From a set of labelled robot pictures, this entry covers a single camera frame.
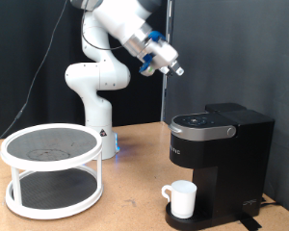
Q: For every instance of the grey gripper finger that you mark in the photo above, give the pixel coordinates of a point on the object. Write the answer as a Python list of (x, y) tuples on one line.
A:
[(170, 69), (178, 69)]

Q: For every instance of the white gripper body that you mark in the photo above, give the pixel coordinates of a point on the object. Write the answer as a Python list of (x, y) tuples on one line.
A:
[(162, 54)]

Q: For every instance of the black Keurig coffee machine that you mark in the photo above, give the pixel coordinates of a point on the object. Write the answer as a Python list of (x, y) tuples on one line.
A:
[(231, 176)]

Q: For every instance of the white ceramic mug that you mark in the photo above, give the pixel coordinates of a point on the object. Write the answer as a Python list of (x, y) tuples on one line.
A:
[(183, 200)]

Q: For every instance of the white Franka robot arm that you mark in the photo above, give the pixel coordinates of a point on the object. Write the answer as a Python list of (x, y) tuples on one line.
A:
[(96, 77)]

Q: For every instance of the vertical metal pole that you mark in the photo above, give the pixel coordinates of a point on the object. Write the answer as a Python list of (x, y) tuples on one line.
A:
[(164, 96)]

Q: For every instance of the clear water reservoir tank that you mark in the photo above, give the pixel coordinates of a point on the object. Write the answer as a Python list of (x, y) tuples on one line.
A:
[(224, 107)]

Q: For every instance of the grey partition panel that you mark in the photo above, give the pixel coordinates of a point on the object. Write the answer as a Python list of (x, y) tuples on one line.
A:
[(273, 80)]

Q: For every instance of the white two-tier turntable stand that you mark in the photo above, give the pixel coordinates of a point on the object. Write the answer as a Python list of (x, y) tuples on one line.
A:
[(51, 142)]

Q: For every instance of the black backdrop curtain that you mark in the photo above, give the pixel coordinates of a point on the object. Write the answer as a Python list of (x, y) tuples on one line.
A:
[(9, 48)]

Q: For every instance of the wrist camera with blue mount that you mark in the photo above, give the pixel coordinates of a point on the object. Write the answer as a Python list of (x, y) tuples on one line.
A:
[(146, 67)]

